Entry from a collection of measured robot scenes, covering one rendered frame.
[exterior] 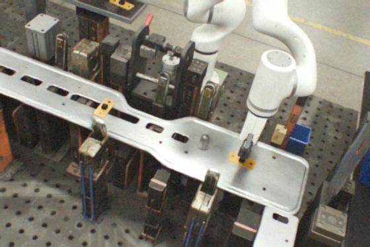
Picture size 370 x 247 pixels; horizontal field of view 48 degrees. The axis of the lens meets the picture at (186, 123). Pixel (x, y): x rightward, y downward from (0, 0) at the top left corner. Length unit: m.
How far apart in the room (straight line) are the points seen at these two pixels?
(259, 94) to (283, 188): 0.34
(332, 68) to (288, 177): 2.39
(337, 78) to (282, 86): 2.52
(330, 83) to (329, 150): 1.62
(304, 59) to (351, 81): 2.50
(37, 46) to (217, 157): 0.73
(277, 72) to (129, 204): 0.75
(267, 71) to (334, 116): 1.07
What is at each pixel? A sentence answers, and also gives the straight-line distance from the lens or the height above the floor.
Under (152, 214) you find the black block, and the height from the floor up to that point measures 0.84.
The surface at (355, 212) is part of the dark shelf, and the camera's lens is 1.28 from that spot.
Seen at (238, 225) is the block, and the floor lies 0.98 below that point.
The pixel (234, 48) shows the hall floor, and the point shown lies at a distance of 3.47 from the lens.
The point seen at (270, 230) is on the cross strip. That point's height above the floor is 1.00.
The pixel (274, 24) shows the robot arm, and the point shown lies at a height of 1.44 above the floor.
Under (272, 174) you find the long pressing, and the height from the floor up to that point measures 1.00.
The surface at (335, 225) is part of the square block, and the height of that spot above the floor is 1.06.
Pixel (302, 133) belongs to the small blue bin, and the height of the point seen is 0.75.
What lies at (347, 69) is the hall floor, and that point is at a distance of 3.68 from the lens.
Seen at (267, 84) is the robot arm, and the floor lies 1.34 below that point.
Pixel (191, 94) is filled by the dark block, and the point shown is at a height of 1.02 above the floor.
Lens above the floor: 1.97
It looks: 46 degrees down
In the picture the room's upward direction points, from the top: 11 degrees clockwise
